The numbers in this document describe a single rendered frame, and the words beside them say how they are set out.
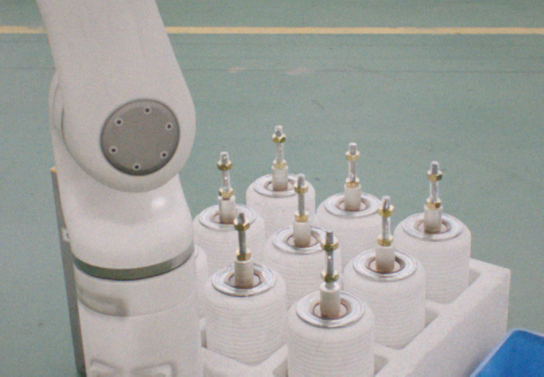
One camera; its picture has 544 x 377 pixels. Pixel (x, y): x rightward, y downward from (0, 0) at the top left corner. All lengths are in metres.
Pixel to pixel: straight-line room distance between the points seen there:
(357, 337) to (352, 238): 0.25
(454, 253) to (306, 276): 0.19
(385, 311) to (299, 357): 0.13
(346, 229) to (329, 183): 0.72
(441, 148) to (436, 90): 0.38
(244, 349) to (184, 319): 0.39
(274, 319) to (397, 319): 0.14
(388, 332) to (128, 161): 0.58
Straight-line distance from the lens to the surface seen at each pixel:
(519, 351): 1.36
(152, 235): 0.73
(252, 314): 1.14
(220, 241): 1.28
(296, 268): 1.22
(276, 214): 1.36
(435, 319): 1.23
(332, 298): 1.09
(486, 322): 1.32
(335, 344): 1.08
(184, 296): 0.76
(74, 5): 0.65
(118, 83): 0.66
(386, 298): 1.16
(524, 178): 2.07
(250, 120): 2.36
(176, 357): 0.78
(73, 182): 0.76
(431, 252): 1.25
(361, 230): 1.30
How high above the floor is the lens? 0.83
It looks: 24 degrees down
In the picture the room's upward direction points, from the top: 2 degrees counter-clockwise
